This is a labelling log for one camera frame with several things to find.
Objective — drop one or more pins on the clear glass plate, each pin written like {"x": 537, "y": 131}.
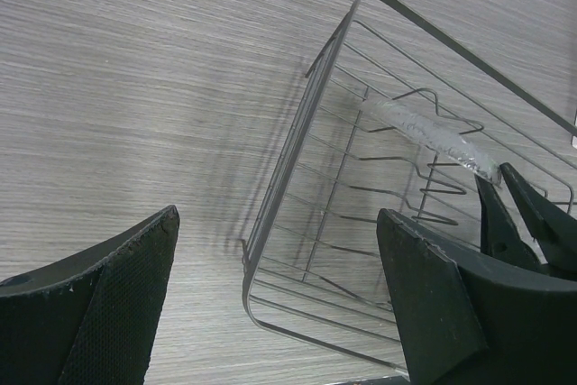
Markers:
{"x": 426, "y": 132}

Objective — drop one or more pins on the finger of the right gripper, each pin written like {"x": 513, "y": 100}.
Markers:
{"x": 553, "y": 229}
{"x": 499, "y": 235}

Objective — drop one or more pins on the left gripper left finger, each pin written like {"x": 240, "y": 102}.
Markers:
{"x": 92, "y": 317}

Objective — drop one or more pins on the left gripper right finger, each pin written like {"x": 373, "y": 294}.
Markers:
{"x": 466, "y": 318}

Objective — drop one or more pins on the black wire dish rack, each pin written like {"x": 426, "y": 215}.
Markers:
{"x": 312, "y": 269}

